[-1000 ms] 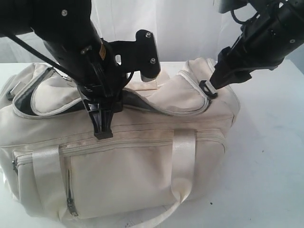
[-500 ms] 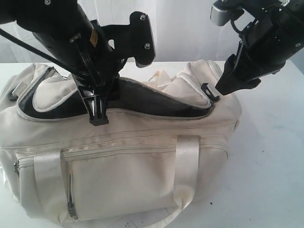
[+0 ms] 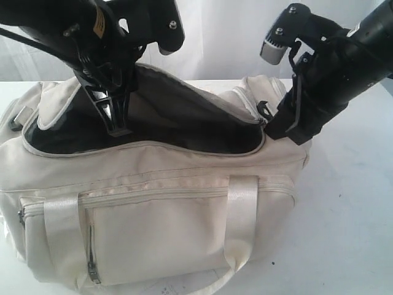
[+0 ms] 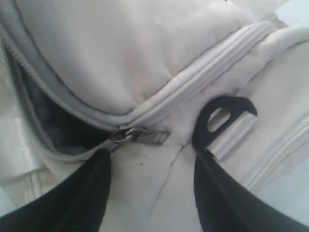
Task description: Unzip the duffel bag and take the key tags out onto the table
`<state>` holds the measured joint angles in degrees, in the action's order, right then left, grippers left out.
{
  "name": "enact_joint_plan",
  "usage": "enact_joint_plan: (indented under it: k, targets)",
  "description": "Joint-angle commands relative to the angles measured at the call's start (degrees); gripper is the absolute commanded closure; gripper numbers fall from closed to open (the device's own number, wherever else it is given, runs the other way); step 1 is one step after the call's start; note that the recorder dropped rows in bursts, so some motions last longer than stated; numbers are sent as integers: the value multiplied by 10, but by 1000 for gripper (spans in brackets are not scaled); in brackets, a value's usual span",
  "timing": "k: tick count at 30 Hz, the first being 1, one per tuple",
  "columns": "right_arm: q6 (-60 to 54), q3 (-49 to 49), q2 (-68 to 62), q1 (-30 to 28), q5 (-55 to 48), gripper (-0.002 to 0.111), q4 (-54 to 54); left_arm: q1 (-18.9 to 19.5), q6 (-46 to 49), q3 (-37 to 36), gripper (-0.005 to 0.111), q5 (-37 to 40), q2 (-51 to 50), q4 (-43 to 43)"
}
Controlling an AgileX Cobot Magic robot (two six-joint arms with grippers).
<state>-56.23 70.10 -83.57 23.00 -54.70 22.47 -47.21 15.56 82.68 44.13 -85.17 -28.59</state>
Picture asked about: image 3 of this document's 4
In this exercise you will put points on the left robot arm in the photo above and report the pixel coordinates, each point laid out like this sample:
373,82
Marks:
45,24

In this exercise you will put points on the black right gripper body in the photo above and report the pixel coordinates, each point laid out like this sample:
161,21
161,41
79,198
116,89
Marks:
322,89

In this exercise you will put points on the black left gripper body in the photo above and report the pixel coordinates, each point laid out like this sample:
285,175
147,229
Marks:
106,57

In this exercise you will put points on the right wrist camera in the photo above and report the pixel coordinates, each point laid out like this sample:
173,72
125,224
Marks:
296,24

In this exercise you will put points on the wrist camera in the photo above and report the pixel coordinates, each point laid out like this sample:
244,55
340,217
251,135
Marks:
153,21
296,24

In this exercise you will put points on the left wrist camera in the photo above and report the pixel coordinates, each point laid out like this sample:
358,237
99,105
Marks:
153,21

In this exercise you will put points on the cream white duffel bag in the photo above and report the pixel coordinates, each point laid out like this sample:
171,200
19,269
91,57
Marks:
197,185

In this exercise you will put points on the paper label with blue print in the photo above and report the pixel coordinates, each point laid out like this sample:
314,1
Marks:
189,283

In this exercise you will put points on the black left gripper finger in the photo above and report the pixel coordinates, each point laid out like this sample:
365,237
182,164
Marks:
121,103
104,104

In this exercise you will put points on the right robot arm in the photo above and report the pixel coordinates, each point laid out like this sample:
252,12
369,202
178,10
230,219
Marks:
374,32

